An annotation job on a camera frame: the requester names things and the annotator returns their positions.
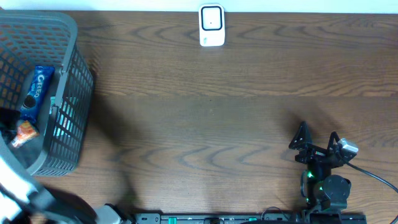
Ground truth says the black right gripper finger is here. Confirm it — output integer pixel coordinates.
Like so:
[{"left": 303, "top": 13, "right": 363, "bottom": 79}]
[
  {"left": 289, "top": 121, "right": 312, "bottom": 151},
  {"left": 327, "top": 131, "right": 340, "bottom": 149}
]

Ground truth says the blue Oreo cookie pack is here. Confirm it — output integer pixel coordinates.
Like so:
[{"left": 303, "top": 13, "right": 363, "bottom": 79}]
[{"left": 20, "top": 65, "right": 55, "bottom": 124}]

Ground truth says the orange snack packet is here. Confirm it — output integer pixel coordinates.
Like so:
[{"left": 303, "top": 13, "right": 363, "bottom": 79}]
[{"left": 11, "top": 120, "right": 39, "bottom": 148}]

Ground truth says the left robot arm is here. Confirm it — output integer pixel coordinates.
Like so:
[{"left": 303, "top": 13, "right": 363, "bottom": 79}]
[{"left": 1, "top": 108, "right": 136, "bottom": 224}]

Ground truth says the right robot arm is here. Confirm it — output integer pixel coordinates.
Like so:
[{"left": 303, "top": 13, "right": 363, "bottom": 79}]
[{"left": 289, "top": 121, "right": 351, "bottom": 223}]

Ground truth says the white barcode scanner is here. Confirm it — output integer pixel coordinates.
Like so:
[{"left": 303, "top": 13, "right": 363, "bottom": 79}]
[{"left": 198, "top": 4, "right": 226, "bottom": 47}]

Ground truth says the grey plastic mesh basket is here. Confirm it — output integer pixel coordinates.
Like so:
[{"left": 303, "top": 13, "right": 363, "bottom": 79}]
[{"left": 1, "top": 11, "right": 95, "bottom": 176}]

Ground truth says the right black cable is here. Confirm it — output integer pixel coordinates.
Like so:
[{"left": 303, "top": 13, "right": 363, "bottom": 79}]
[{"left": 345, "top": 161, "right": 398, "bottom": 224}]

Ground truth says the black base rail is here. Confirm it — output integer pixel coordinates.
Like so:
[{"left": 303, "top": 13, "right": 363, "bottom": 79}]
[{"left": 133, "top": 213, "right": 367, "bottom": 224}]

